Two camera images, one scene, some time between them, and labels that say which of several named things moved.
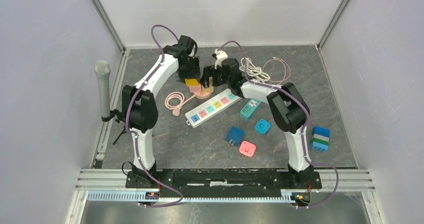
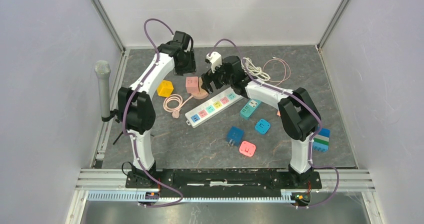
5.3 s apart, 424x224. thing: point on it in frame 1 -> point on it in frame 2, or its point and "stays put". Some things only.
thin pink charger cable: [279, 59] stays put
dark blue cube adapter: [235, 136] stays put
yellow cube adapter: [191, 82] -> [165, 88]
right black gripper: [210, 72] stays put
